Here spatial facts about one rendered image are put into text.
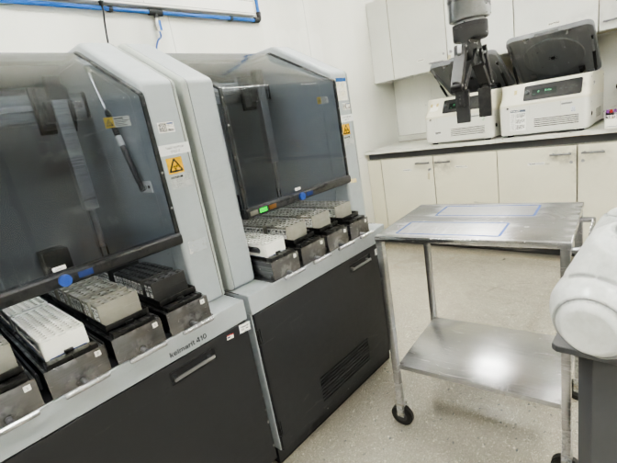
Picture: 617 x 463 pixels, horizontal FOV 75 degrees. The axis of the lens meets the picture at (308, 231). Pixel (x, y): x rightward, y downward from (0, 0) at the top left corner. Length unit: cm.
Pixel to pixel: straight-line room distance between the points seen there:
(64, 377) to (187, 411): 38
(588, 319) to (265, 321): 97
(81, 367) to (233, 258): 56
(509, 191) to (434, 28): 148
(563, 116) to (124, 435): 302
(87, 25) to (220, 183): 138
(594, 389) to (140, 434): 111
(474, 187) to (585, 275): 274
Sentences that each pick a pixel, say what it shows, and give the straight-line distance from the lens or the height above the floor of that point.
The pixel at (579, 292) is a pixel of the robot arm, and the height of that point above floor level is 91.
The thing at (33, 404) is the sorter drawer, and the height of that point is 75.
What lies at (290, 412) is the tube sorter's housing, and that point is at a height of 22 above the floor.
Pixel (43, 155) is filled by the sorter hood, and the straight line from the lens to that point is 115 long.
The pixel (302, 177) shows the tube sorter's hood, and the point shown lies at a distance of 161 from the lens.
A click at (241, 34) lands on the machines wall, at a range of 304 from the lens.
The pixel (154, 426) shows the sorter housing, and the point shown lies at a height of 52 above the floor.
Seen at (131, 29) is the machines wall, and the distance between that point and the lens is 261.
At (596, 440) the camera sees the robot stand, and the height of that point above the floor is 45.
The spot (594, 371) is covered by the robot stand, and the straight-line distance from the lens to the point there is 111.
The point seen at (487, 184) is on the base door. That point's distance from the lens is 346.
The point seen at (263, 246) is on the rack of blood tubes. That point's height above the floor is 86.
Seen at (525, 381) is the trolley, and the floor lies 28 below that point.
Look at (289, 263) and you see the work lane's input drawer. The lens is 147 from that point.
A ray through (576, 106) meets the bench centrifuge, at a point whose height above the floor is 106.
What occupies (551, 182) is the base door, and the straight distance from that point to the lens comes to 333.
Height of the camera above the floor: 125
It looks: 15 degrees down
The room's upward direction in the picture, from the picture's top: 10 degrees counter-clockwise
